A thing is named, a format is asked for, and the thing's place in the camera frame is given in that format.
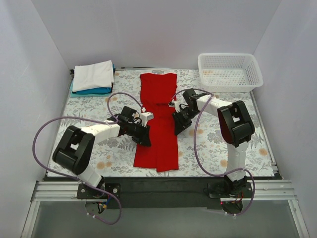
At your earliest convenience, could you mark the red t shirt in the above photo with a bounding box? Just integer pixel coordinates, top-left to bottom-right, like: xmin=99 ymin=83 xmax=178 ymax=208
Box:
xmin=133 ymin=73 xmax=179 ymax=172

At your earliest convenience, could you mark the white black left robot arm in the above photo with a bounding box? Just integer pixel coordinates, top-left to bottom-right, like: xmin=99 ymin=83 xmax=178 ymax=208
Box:
xmin=53 ymin=106 xmax=154 ymax=198

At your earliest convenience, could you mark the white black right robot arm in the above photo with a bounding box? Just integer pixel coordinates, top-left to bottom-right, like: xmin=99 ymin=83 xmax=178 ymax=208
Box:
xmin=168 ymin=88 xmax=255 ymax=197

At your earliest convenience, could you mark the white plastic basket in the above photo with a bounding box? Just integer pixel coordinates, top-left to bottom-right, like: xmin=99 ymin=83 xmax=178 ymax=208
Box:
xmin=198 ymin=53 xmax=264 ymax=93

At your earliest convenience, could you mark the teal folded t shirt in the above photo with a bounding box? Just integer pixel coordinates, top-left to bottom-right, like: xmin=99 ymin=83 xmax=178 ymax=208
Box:
xmin=70 ymin=65 xmax=115 ymax=97

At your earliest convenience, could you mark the white folded t shirt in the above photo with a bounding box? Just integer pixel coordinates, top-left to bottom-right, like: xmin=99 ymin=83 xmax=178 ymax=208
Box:
xmin=72 ymin=60 xmax=114 ymax=93

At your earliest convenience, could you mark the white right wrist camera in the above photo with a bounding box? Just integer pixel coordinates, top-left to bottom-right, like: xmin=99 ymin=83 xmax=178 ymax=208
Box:
xmin=168 ymin=100 xmax=181 ymax=112

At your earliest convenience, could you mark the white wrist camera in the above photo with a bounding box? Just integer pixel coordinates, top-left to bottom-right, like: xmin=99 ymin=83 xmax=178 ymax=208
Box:
xmin=139 ymin=112 xmax=154 ymax=127
xmin=168 ymin=100 xmax=181 ymax=112

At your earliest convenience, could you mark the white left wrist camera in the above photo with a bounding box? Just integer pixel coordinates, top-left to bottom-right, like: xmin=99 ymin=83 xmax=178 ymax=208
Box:
xmin=139 ymin=112 xmax=154 ymax=127

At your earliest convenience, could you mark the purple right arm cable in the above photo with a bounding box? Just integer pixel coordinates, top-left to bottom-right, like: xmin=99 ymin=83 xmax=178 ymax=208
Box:
xmin=168 ymin=88 xmax=255 ymax=217

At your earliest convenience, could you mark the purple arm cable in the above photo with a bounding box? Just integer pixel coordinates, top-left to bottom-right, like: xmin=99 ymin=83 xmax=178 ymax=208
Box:
xmin=168 ymin=88 xmax=255 ymax=217
xmin=33 ymin=92 xmax=147 ymax=225

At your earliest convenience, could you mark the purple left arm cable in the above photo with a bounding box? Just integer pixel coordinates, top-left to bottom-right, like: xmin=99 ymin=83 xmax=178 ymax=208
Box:
xmin=33 ymin=92 xmax=147 ymax=225

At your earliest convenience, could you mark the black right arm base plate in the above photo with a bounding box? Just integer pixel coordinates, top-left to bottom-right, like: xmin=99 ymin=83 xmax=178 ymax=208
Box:
xmin=204 ymin=177 xmax=253 ymax=198

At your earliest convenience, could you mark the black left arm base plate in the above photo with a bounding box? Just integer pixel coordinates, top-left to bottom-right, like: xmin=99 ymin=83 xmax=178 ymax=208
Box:
xmin=76 ymin=183 xmax=121 ymax=199

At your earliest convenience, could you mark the aluminium front rail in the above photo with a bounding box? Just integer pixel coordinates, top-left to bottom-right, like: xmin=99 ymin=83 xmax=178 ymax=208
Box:
xmin=32 ymin=179 xmax=296 ymax=207

